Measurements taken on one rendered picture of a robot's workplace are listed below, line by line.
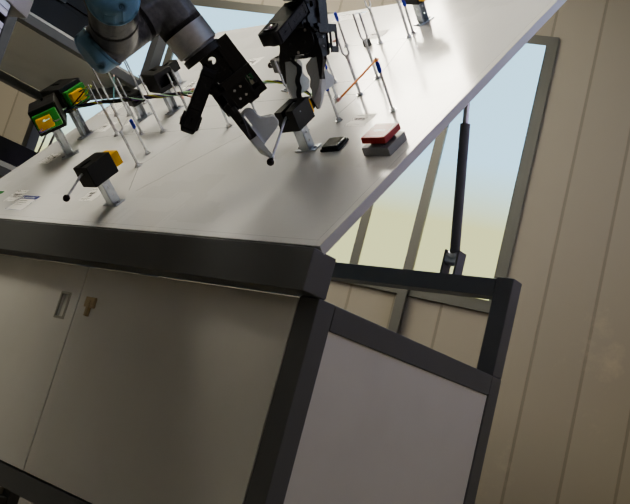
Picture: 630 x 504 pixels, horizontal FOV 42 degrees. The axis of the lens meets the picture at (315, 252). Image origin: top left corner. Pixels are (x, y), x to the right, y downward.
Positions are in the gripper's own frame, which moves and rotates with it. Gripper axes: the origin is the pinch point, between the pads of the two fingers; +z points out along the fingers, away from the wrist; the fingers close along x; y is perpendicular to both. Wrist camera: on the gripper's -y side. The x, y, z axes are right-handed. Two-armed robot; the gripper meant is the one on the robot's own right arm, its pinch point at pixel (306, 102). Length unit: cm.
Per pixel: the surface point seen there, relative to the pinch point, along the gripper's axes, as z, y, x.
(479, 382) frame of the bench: 56, 14, -23
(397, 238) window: 58, 178, 89
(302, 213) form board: 17.4, -21.1, -12.2
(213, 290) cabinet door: 28.8, -28.1, 2.5
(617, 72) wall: -2, 243, 12
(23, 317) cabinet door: 36, -28, 56
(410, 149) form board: 9.7, -4.4, -23.1
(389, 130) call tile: 6.2, -5.1, -19.9
